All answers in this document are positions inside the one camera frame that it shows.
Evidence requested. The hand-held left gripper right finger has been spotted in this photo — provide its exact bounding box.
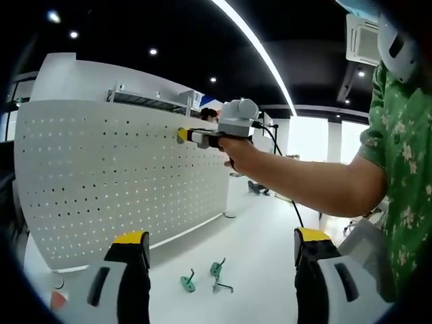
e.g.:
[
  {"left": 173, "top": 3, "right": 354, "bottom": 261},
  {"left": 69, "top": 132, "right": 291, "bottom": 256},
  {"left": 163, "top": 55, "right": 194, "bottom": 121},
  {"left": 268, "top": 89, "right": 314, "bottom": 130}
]
[{"left": 293, "top": 226, "right": 394, "bottom": 324}]

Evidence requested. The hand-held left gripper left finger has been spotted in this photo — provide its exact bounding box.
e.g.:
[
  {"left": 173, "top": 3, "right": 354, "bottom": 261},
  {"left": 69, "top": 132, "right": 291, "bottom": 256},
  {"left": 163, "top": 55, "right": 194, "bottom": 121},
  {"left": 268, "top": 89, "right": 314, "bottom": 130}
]
[{"left": 62, "top": 230, "right": 152, "bottom": 324}]

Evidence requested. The white perforated mounting plate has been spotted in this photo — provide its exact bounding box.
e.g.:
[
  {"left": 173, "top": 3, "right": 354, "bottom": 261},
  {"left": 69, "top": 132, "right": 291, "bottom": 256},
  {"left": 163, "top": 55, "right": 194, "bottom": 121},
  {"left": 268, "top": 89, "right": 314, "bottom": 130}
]
[{"left": 13, "top": 99, "right": 239, "bottom": 274}]

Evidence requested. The person's right hand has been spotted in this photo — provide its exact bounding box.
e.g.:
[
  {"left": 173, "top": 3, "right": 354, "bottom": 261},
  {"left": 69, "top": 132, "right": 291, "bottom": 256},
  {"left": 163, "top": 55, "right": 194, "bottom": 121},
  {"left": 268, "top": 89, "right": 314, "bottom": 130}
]
[{"left": 217, "top": 136, "right": 263, "bottom": 177}]

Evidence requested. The person's left hand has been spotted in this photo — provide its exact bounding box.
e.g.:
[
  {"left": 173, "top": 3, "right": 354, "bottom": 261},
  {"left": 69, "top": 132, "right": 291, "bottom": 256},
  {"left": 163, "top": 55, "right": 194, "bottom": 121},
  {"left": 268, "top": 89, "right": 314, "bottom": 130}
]
[{"left": 50, "top": 290, "right": 70, "bottom": 310}]

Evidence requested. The grey mesh office chair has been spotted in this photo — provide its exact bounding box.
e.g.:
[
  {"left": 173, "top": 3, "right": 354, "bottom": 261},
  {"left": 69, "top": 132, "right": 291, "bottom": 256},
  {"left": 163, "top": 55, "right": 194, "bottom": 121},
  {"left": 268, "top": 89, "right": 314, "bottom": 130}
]
[{"left": 337, "top": 219, "right": 396, "bottom": 304}]

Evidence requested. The grey metal storage shelf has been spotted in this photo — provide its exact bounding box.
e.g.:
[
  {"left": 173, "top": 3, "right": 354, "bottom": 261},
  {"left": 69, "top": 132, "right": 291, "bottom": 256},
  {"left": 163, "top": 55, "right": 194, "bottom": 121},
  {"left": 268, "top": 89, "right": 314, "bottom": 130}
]
[{"left": 107, "top": 82, "right": 197, "bottom": 117}]

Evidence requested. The long ceiling strip light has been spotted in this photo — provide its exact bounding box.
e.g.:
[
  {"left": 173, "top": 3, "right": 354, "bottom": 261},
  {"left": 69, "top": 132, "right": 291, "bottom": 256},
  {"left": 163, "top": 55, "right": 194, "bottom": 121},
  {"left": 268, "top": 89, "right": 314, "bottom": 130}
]
[{"left": 211, "top": 0, "right": 298, "bottom": 117}]

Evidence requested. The black cloth item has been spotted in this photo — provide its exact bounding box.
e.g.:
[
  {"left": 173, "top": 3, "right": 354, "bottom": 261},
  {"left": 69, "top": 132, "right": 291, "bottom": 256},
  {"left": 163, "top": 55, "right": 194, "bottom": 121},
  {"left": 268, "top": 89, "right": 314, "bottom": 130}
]
[{"left": 247, "top": 180, "right": 271, "bottom": 197}]

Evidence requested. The ceiling air conditioner unit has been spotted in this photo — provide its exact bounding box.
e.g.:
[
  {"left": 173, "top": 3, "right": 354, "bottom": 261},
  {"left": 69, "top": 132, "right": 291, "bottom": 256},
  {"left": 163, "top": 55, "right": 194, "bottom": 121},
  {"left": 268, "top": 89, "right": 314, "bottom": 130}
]
[{"left": 345, "top": 13, "right": 384, "bottom": 63}]

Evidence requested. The white worn device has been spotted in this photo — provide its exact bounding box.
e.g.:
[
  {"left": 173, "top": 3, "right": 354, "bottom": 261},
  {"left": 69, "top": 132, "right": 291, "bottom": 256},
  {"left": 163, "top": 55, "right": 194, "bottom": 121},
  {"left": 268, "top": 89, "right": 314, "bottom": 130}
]
[{"left": 377, "top": 13, "right": 421, "bottom": 84}]

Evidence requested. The black camera stand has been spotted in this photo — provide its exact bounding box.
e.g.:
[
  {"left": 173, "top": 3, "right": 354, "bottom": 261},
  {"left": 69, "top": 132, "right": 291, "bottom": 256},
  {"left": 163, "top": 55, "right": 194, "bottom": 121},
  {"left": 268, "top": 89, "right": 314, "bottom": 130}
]
[{"left": 268, "top": 124, "right": 281, "bottom": 156}]

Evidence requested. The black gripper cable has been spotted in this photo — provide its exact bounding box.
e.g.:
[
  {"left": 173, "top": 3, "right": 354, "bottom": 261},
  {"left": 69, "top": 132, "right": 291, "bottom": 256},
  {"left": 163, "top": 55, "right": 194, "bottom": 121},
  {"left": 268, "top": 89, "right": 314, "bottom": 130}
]
[{"left": 252, "top": 121, "right": 304, "bottom": 231}]

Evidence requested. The grey metal wire hook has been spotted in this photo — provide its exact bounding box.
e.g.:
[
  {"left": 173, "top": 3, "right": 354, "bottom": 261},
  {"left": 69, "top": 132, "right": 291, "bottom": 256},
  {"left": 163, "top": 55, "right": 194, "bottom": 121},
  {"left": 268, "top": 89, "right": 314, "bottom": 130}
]
[{"left": 212, "top": 277, "right": 234, "bottom": 294}]

